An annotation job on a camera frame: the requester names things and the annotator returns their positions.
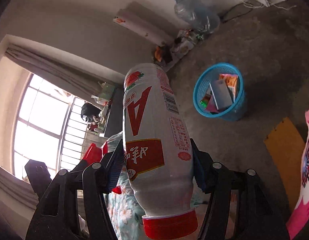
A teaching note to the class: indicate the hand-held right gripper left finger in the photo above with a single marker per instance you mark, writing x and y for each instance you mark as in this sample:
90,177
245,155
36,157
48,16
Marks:
114,170

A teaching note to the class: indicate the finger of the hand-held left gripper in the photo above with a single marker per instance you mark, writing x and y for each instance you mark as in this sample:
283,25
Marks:
88,162

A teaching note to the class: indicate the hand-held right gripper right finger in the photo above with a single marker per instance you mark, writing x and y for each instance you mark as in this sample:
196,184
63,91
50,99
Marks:
198,170

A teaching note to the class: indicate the red snack packet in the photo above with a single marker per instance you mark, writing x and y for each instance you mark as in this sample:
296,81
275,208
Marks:
93,151

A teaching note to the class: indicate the white strawberry drink bottle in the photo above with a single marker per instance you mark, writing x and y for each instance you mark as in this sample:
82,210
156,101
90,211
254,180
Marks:
154,130

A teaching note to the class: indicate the blue plastic basket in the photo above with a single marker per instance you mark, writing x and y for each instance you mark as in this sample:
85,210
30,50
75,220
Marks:
232,110

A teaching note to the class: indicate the grey curtain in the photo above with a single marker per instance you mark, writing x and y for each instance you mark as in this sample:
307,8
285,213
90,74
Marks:
12,187
57,65

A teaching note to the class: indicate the balcony railing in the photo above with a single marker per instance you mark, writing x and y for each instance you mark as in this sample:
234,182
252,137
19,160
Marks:
74,135

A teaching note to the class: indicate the floral blanket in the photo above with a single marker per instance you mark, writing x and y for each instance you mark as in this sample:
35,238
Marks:
122,212

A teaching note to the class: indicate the black bag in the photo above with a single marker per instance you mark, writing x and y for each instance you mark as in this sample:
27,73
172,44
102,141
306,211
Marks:
89,111

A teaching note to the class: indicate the grey cabinet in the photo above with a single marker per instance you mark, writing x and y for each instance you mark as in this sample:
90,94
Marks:
114,115

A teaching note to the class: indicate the window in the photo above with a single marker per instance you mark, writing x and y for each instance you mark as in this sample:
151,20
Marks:
39,120

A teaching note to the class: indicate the pink snack packet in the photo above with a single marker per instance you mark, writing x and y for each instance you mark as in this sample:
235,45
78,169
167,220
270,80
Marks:
210,108

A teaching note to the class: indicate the green storage basket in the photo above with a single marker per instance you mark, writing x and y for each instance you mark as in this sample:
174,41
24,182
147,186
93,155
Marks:
107,90

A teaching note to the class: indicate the yellow cardboard sheet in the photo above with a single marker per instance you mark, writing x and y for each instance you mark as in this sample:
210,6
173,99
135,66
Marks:
287,160

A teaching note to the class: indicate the pink printed cloth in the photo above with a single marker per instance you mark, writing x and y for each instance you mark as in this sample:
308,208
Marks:
307,180

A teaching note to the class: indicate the pile of printed wrapping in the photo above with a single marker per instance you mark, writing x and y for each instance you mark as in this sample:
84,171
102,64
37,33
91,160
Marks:
179,47

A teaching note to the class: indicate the white printed paper roll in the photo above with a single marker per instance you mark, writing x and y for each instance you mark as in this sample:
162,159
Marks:
142,25

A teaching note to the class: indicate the large water jug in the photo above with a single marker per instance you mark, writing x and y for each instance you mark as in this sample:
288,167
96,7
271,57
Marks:
194,12

